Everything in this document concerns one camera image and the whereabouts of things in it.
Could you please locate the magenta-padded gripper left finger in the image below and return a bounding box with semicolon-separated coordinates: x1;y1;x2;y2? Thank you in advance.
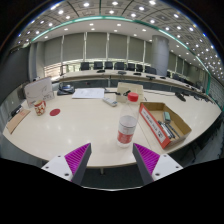
41;142;92;186

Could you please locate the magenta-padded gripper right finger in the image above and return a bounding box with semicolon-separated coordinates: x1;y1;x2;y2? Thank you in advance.
132;142;184;186

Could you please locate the clear red-capped water bottle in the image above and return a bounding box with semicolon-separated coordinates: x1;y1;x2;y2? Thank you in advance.
116;92;140;149

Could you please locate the grey marker pen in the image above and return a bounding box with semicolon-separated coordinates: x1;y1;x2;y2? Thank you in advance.
157;120;174;139

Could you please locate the open red-sided cardboard box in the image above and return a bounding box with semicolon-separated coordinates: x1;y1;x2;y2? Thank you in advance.
138;101;193;150

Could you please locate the black pen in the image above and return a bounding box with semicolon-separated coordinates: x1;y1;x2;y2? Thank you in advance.
165;122;181;138

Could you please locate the green eraser block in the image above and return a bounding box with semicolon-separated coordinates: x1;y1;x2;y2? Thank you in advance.
163;111;172;123

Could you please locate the flat round red coaster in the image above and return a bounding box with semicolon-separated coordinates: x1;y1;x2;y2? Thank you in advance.
49;108;62;117

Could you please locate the red and cream mug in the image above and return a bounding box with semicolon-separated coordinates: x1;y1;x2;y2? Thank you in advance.
33;99;47;117

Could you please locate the white remote control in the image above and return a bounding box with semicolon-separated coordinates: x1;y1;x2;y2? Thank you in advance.
102;96;118;108

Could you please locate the white printed paper sheet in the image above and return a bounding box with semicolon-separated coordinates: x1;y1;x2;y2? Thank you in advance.
71;87;106;100

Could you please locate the black desk phone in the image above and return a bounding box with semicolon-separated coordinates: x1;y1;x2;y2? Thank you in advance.
56;83;76;96

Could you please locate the small beige carton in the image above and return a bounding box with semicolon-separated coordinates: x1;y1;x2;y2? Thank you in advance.
115;81;145;104

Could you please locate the black power adapter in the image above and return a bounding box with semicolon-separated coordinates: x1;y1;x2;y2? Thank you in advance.
9;104;24;118

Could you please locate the white paper ream box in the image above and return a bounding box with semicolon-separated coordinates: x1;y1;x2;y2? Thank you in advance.
23;77;55;108

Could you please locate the long curved conference desk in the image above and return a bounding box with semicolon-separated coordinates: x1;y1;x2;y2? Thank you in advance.
53;69;214;101

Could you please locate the row of black office chairs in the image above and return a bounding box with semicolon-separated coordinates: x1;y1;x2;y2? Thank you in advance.
79;61;158;75

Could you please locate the group of round ceiling lights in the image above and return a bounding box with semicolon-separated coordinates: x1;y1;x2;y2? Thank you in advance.
13;0;224;81

